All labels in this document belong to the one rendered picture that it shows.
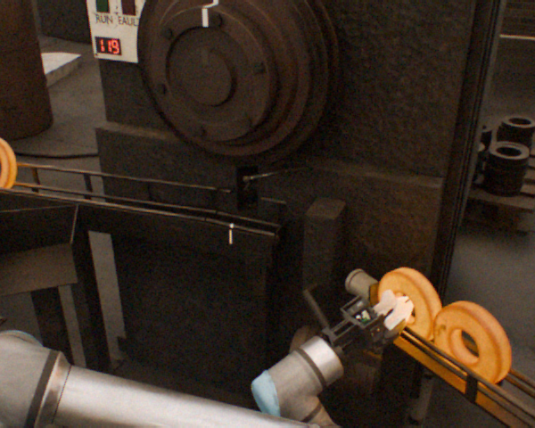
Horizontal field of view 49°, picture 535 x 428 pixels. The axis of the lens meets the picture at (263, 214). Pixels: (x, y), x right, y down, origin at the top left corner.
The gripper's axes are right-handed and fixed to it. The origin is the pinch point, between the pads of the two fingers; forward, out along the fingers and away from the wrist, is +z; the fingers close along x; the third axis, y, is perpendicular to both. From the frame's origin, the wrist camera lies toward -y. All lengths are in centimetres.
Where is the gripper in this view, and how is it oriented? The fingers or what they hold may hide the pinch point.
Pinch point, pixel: (408, 303)
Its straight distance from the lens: 124.8
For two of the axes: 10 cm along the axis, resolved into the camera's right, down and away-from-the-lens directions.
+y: -2.6, -7.5, -6.0
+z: 8.1, -5.1, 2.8
